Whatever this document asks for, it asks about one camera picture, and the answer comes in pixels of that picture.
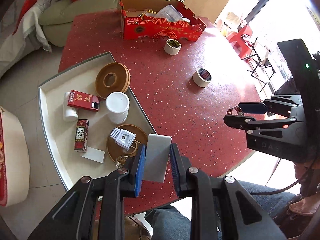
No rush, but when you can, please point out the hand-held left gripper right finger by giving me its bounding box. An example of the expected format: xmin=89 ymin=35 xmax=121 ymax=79
xmin=169 ymin=143 xmax=288 ymax=240

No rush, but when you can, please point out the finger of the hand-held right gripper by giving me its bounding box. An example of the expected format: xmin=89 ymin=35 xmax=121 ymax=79
xmin=237 ymin=95 xmax=303 ymax=117
xmin=223 ymin=115 xmax=299 ymax=134

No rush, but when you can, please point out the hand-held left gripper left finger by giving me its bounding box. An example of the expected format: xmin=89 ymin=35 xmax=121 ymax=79
xmin=27 ymin=144 xmax=147 ymax=240

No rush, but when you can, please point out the metal hose clamp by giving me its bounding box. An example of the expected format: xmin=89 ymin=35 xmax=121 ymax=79
xmin=114 ymin=155 xmax=131 ymax=170
xmin=226 ymin=106 xmax=244 ymax=116

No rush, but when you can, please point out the white rectangular block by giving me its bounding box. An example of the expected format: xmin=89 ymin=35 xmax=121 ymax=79
xmin=144 ymin=133 xmax=172 ymax=183

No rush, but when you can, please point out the white plug adapter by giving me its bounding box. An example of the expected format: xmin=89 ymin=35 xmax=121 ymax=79
xmin=110 ymin=127 xmax=137 ymax=152

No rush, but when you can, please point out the brown ring-shaped disc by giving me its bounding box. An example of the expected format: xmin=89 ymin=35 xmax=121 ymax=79
xmin=95 ymin=62 xmax=131 ymax=100
xmin=106 ymin=124 xmax=149 ymax=165

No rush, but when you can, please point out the white box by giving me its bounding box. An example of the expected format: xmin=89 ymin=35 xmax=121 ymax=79
xmin=81 ymin=147 xmax=105 ymax=164

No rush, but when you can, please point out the long dark red box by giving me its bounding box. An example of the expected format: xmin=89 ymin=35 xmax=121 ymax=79
xmin=74 ymin=119 xmax=90 ymax=152

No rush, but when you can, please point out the white jar with grey label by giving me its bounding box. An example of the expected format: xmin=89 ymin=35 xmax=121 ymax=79
xmin=105 ymin=91 xmax=130 ymax=124

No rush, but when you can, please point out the white pill bottle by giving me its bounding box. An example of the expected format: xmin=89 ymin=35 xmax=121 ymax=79
xmin=63 ymin=92 xmax=79 ymax=122

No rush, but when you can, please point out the red card box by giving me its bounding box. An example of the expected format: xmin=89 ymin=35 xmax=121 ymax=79
xmin=68 ymin=89 xmax=101 ymax=111

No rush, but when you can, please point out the white tray with grey rim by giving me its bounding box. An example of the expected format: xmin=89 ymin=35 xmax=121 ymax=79
xmin=38 ymin=52 xmax=158 ymax=191

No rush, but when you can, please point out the black folding chair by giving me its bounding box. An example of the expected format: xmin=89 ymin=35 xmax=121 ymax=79
xmin=246 ymin=37 xmax=277 ymax=96

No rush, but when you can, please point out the person's blue jeans leg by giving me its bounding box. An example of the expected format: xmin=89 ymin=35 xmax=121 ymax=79
xmin=144 ymin=179 xmax=297 ymax=240

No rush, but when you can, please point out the tape roll with blue label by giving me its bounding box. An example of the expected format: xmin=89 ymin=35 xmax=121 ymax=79
xmin=192 ymin=68 xmax=213 ymax=88

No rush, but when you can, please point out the brown leather seat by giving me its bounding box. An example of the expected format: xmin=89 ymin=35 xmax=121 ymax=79
xmin=122 ymin=216 xmax=153 ymax=240

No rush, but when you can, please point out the red plastic stool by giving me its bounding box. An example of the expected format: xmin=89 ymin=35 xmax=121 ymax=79
xmin=226 ymin=24 xmax=253 ymax=61

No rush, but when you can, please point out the tape roll with yellow label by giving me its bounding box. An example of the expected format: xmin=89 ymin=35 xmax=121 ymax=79
xmin=164 ymin=39 xmax=182 ymax=55

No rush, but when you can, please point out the red cardboard box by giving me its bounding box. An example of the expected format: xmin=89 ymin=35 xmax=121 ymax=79
xmin=118 ymin=0 xmax=207 ymax=42

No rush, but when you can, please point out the clear plastic container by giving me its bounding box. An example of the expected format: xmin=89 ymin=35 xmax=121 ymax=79
xmin=152 ymin=4 xmax=183 ymax=23

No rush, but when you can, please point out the yellow plastic tool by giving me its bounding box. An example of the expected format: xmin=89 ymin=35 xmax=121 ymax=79
xmin=140 ymin=9 xmax=158 ymax=20

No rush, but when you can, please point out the beige green sofa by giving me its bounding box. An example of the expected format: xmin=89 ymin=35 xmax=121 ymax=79
xmin=38 ymin=0 xmax=143 ymax=47

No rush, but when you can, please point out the blanket-covered sofa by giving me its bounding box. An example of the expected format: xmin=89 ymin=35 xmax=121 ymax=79
xmin=0 ymin=0 xmax=54 ymax=80

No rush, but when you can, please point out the black cable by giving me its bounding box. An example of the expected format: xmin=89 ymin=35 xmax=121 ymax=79
xmin=250 ymin=164 xmax=316 ymax=197

